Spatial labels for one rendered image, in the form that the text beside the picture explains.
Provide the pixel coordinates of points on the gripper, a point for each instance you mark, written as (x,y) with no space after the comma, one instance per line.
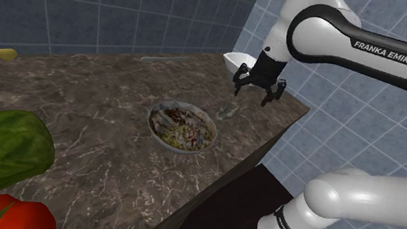
(267,69)

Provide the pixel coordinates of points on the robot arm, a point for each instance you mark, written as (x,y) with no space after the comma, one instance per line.
(353,194)

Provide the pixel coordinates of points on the grey bowl of food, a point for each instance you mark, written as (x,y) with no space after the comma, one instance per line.
(182,128)

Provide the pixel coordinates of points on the dark robot stand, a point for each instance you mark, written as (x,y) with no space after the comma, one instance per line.
(229,218)

